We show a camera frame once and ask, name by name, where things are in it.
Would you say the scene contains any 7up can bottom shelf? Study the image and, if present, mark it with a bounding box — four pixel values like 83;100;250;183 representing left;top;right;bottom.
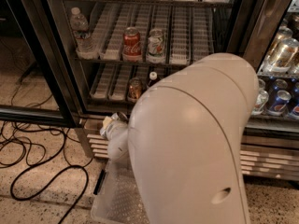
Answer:
100;112;128;138

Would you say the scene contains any open fridge glass door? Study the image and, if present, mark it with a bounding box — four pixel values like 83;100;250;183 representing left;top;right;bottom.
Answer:
0;0;78;127

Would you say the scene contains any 7up can middle shelf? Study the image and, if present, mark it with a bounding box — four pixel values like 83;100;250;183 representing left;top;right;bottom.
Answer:
146;29;165;63

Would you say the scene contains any orange soda can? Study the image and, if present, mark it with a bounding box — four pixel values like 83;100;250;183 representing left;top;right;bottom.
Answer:
127;77;143;102

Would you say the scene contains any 7up can shelf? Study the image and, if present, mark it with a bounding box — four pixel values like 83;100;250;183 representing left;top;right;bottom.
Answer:
146;29;165;63
100;112;128;138

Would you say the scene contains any pepsi can front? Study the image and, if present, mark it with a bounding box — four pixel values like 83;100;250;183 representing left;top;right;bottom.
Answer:
266;90;292;116

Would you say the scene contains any silver can right bottom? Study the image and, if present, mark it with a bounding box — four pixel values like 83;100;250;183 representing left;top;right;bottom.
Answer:
251;79;269;115

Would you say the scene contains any stainless steel fridge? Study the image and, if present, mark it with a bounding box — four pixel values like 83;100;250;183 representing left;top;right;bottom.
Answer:
40;0;299;180

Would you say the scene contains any clear plastic bin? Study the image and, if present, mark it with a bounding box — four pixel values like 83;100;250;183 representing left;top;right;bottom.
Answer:
90;159;150;224

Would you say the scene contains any water bottle middle shelf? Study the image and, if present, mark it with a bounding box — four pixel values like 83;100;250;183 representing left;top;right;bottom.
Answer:
70;7;96;60

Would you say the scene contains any dark juice bottle white cap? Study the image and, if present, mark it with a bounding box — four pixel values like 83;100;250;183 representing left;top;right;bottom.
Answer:
147;71;161;88

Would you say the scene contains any bubble wrap sheet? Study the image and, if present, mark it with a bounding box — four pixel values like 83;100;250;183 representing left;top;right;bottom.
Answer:
107;171;150;224

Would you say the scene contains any gold can right fridge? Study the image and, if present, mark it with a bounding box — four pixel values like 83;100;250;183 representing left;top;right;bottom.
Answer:
267;38;299;73

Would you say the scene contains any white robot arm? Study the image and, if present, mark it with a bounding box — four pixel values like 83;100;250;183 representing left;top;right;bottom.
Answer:
101;53;258;224

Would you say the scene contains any black floor cable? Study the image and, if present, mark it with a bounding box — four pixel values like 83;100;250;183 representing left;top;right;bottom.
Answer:
0;37;93;224

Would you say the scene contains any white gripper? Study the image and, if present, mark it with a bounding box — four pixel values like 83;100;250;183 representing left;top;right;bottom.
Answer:
103;117;128;161

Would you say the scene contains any red coca-cola can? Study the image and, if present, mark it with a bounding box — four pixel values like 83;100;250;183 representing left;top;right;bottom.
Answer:
122;27;142;62

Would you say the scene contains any closed right fridge door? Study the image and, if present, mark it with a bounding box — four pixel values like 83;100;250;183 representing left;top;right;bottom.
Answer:
243;0;299;137

